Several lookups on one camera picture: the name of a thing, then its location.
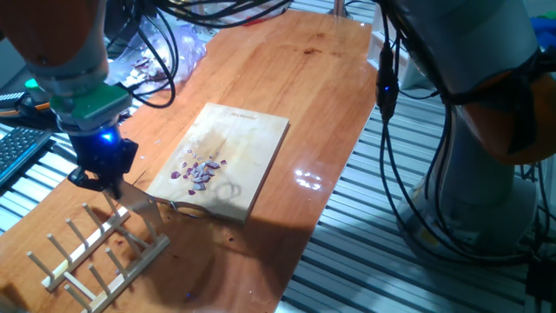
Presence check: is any white plastic shopping bag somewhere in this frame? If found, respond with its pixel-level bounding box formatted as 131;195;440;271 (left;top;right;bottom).
234;0;293;27

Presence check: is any orange black teach pendant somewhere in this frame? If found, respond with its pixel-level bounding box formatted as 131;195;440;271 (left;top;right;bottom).
0;89;57;132

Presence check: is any black inline cable adapter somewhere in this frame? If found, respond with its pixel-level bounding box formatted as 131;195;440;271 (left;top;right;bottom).
375;41;400;123

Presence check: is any wooden peg rack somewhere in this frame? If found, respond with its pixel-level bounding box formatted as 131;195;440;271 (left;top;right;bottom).
25;187;171;313

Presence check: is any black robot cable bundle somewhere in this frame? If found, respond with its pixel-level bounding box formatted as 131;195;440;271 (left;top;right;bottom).
374;0;556;267

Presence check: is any black keyboard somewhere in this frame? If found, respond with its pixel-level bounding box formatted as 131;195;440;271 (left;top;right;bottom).
0;126;52;187

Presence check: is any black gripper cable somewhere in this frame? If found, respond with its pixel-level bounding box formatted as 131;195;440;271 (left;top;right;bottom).
107;0;293;110

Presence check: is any blue plastic bag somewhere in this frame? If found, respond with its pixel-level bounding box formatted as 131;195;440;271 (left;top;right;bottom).
529;15;556;50

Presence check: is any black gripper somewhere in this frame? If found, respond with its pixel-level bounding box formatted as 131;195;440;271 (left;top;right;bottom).
66;124;140;201

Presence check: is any red onion half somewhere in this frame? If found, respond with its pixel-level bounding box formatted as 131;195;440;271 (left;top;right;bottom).
170;150;228;196

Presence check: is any black filament spool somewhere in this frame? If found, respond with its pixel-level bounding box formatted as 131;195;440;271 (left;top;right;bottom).
103;0;145;45

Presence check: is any clear purple plastic bag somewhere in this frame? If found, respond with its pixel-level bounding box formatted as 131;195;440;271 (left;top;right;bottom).
105;16;209;96

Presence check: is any steel handled kitchen knife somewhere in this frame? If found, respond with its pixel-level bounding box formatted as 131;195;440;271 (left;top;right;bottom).
113;181;165;228

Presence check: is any wooden cutting board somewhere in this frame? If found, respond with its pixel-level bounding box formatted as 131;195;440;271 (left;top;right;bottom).
145;103;291;226

